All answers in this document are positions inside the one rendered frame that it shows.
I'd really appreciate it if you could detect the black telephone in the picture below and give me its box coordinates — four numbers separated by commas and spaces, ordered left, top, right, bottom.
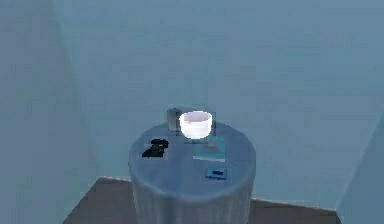
141, 138, 170, 159

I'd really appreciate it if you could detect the round grey-blue table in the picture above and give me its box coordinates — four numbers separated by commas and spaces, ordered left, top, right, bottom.
128, 120, 257, 224

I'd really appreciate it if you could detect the teal book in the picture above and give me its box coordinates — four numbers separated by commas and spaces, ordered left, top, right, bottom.
192, 135, 227, 163

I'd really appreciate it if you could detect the small blue card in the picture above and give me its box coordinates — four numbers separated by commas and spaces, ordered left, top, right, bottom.
204, 166, 229, 181

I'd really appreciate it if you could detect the white bowl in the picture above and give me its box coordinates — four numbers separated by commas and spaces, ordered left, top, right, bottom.
178, 110, 213, 140

